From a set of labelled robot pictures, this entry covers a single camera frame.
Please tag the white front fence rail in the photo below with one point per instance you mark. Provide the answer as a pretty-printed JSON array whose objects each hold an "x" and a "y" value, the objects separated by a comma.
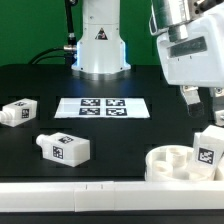
[{"x": 110, "y": 196}]

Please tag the white right fence rail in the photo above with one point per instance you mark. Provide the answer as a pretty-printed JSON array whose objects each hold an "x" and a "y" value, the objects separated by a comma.
[{"x": 196, "y": 140}]

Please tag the white fence rail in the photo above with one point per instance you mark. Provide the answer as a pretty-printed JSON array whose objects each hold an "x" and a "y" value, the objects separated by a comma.
[
  {"x": 110, "y": 196},
  {"x": 196, "y": 140}
]

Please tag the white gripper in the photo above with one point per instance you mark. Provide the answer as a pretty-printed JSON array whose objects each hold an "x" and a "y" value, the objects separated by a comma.
[{"x": 197, "y": 61}]

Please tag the white paper marker sheet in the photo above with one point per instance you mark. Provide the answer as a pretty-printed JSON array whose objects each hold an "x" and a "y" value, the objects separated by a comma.
[{"x": 102, "y": 108}]

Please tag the black cable pole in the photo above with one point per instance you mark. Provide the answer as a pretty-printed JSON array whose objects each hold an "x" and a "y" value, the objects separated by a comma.
[{"x": 71, "y": 35}]

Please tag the white round stool seat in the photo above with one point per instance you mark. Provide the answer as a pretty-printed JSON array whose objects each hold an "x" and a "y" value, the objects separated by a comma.
[{"x": 169, "y": 163}]

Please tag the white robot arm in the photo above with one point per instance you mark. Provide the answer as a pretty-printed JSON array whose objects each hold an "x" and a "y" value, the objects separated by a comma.
[{"x": 102, "y": 53}]

